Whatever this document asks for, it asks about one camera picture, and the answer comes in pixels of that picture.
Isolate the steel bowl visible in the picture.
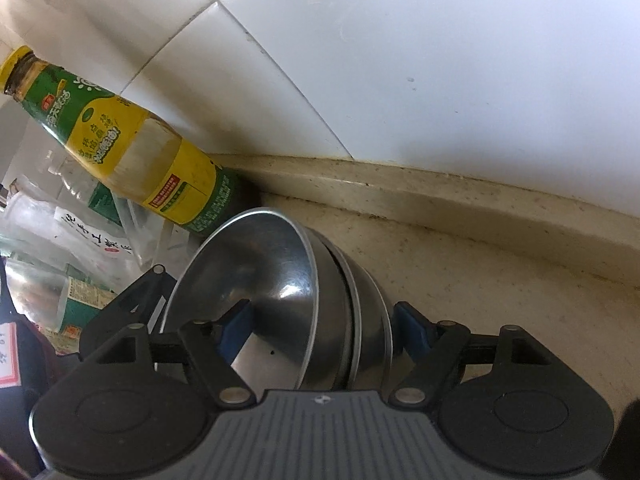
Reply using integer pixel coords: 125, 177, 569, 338
311, 231, 386, 391
156, 208, 354, 392
344, 253, 395, 391

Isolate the purple label clear bottle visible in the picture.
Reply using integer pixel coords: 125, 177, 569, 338
4, 259, 116, 338

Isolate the green yellow label sauce bottle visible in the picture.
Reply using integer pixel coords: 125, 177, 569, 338
1, 46, 262, 237

